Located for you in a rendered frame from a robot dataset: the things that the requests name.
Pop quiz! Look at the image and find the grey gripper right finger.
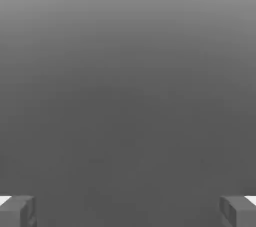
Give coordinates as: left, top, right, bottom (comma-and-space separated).
219, 195, 256, 227

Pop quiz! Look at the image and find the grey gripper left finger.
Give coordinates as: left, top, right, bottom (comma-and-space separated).
0, 195, 38, 227

